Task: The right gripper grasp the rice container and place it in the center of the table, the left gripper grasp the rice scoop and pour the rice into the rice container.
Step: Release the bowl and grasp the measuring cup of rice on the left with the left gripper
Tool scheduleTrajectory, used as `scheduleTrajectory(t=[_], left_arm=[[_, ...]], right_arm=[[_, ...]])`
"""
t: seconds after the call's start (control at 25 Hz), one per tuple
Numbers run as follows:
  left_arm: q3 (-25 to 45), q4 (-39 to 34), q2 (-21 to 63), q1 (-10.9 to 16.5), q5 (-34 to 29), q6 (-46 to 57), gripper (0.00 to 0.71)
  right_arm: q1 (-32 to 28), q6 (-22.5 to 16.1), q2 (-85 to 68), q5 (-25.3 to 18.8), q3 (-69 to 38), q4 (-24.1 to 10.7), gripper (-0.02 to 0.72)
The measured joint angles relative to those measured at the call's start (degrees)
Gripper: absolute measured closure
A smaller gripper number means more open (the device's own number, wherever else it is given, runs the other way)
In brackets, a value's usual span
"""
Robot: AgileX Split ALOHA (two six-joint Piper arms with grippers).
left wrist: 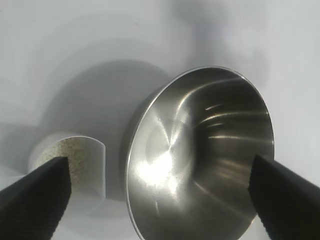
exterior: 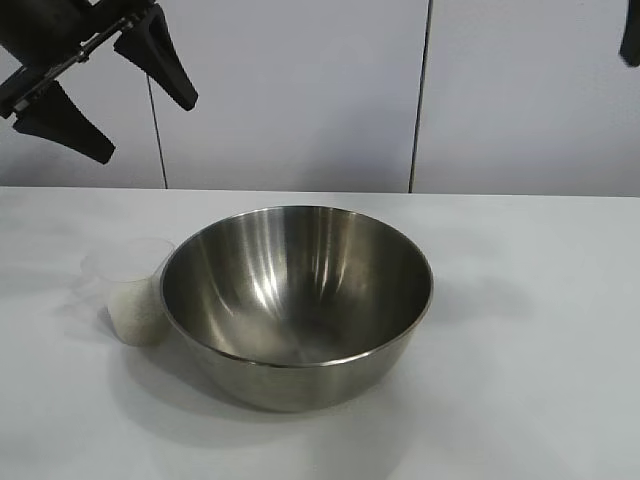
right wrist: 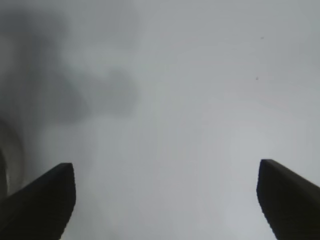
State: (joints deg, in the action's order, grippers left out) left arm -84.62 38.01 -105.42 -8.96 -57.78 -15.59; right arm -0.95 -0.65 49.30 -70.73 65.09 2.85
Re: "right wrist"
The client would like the stainless steel mixing bowl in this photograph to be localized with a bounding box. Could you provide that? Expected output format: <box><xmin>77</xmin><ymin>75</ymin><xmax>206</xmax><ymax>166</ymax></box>
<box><xmin>0</xmin><ymin>117</ymin><xmax>25</xmax><ymax>198</ymax></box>

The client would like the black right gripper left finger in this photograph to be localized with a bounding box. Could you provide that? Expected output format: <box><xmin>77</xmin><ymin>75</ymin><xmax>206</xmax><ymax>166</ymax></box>
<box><xmin>0</xmin><ymin>162</ymin><xmax>76</xmax><ymax>240</ymax></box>

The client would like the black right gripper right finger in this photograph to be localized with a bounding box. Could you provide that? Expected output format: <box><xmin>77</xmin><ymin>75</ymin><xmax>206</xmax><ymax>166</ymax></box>
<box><xmin>256</xmin><ymin>158</ymin><xmax>320</xmax><ymax>240</ymax></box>

